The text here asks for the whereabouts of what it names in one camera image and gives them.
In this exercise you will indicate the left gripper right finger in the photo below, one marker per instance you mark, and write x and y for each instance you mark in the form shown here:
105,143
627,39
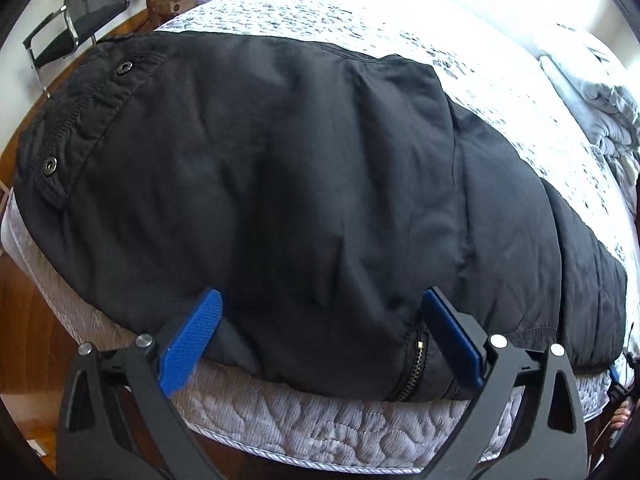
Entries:
548,437

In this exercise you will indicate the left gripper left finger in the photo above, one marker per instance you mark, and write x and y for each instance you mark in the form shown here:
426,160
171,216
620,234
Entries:
95,439

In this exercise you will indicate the black quilted pants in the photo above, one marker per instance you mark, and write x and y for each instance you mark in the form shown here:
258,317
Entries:
320,191

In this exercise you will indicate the person's right hand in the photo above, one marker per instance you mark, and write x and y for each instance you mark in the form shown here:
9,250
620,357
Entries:
621,416

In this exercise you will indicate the grey crumpled duvet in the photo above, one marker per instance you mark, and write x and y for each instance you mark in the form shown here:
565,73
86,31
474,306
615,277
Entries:
594,86

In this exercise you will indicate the quilted white bed mattress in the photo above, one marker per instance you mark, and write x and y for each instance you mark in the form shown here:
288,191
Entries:
480,69

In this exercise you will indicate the black chrome chair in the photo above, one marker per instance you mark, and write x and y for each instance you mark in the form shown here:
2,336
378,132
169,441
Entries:
82,20

